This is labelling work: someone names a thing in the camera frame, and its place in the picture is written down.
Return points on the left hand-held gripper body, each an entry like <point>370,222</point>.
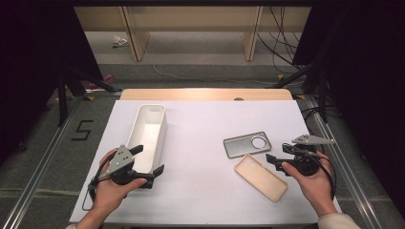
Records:
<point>119,159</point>

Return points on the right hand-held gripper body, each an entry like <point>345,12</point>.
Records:
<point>305,162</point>

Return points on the white plastic storage box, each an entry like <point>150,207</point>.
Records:
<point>148,136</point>

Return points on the beige phone case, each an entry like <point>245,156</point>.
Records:
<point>261,178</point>

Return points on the person's right hand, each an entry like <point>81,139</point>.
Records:
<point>315,187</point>

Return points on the person's left hand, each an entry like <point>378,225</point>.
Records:
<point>108,194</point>

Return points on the black tripod stand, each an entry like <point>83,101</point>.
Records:
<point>63,95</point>
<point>322,95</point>

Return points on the white table sheet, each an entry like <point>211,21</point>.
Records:
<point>197,133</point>

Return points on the dark table grommet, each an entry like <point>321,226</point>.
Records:
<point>238,99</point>

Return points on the pink object on floor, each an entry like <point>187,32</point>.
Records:
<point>106,79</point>

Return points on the white crumpled scrap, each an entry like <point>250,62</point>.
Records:
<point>119,40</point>

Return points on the black curtain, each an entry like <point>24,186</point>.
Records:
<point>366,63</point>
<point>38,47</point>

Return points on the light wooden shelf unit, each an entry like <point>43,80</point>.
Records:
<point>191,19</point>

